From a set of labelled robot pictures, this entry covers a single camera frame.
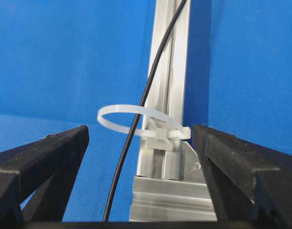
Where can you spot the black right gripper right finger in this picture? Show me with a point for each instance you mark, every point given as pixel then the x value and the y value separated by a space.
pixel 248 183

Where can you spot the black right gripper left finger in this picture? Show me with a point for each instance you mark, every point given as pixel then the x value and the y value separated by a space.
pixel 36 179

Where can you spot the white zip tie loop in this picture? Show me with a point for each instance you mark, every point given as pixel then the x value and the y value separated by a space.
pixel 160 130

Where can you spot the silver aluminium extrusion frame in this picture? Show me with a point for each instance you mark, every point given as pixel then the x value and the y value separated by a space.
pixel 169 184

